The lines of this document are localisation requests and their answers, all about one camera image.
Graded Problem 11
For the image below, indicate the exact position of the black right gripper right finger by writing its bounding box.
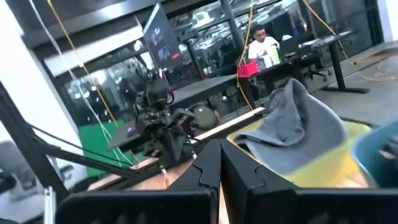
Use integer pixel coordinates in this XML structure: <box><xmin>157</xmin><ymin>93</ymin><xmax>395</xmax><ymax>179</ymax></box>
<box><xmin>220</xmin><ymin>139</ymin><xmax>300</xmax><ymax>224</ymax></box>

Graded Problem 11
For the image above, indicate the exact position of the red plastic basket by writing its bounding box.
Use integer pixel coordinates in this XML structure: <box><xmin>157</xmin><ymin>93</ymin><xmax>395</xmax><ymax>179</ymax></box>
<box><xmin>237</xmin><ymin>60</ymin><xmax>260</xmax><ymax>79</ymax></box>

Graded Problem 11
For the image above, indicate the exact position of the white hanging cable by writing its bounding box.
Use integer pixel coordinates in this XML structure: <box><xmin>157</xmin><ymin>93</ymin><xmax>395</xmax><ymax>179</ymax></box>
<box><xmin>27</xmin><ymin>0</ymin><xmax>135</xmax><ymax>166</ymax></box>

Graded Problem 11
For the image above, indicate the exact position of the black diagonal frame strut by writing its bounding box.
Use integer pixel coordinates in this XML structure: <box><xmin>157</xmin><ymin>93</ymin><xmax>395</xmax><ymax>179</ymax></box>
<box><xmin>0</xmin><ymin>82</ymin><xmax>141</xmax><ymax>200</ymax></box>

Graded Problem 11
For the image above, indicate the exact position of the monitor with blue graphics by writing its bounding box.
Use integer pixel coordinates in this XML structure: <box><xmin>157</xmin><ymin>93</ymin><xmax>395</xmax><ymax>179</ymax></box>
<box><xmin>142</xmin><ymin>2</ymin><xmax>183</xmax><ymax>70</ymax></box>

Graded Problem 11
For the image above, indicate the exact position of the silver aluminium bracket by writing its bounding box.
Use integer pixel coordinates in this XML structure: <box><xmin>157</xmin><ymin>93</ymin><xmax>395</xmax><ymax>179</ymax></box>
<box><xmin>43</xmin><ymin>185</ymin><xmax>57</xmax><ymax>224</ymax></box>

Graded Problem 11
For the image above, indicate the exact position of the yellow plastic bin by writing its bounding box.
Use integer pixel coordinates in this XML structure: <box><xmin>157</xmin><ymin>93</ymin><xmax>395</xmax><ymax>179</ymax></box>
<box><xmin>226</xmin><ymin>119</ymin><xmax>374</xmax><ymax>190</ymax></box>

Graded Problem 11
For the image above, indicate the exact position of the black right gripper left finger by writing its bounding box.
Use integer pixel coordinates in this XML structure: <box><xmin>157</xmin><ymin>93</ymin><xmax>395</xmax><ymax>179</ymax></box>
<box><xmin>167</xmin><ymin>139</ymin><xmax>221</xmax><ymax>224</ymax></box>

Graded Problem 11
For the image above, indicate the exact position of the olive round object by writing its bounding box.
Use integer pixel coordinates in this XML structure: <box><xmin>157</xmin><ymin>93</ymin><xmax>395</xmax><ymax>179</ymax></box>
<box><xmin>192</xmin><ymin>105</ymin><xmax>220</xmax><ymax>131</ymax></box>

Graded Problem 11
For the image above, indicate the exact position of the yellow hanging cable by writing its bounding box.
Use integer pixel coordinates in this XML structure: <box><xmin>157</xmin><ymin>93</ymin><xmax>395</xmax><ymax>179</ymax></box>
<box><xmin>46</xmin><ymin>0</ymin><xmax>119</xmax><ymax>129</ymax></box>

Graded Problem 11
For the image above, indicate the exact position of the black desk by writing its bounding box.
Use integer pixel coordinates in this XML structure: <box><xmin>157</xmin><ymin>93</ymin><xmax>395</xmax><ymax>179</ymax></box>
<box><xmin>254</xmin><ymin>29</ymin><xmax>371</xmax><ymax>95</ymax></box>
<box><xmin>170</xmin><ymin>74</ymin><xmax>256</xmax><ymax>110</ymax></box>

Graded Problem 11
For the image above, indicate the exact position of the light grey denim cap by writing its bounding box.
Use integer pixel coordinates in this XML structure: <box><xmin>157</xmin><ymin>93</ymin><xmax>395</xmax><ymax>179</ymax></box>
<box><xmin>233</xmin><ymin>77</ymin><xmax>349</xmax><ymax>175</ymax></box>

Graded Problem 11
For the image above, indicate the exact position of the teal plastic bin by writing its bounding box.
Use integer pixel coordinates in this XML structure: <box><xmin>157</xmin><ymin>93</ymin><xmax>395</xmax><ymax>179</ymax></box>
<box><xmin>351</xmin><ymin>118</ymin><xmax>398</xmax><ymax>190</ymax></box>

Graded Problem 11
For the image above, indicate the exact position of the person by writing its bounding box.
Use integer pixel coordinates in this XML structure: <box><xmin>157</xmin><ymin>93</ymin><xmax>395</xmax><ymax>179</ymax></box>
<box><xmin>247</xmin><ymin>24</ymin><xmax>281</xmax><ymax>65</ymax></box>

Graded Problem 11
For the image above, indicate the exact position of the green screen panel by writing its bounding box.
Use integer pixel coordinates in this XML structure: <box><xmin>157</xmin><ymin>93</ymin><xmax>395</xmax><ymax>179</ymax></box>
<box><xmin>78</xmin><ymin>119</ymin><xmax>147</xmax><ymax>179</ymax></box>

